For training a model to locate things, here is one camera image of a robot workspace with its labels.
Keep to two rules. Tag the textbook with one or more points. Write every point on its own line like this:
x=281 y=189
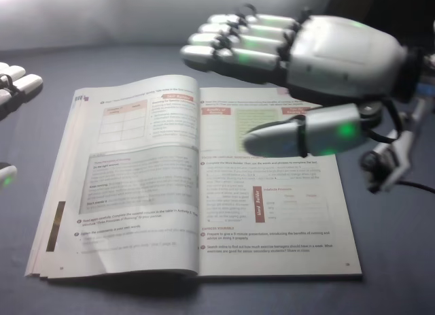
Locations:
x=153 y=192

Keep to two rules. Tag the white backdrop sheet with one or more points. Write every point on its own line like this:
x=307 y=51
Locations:
x=102 y=15

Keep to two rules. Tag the grey table cloth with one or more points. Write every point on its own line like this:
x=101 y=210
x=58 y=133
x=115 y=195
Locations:
x=217 y=298

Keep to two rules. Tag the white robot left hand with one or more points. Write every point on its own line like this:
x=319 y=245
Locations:
x=27 y=81

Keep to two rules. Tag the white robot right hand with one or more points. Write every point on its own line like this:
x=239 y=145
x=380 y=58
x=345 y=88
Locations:
x=340 y=56

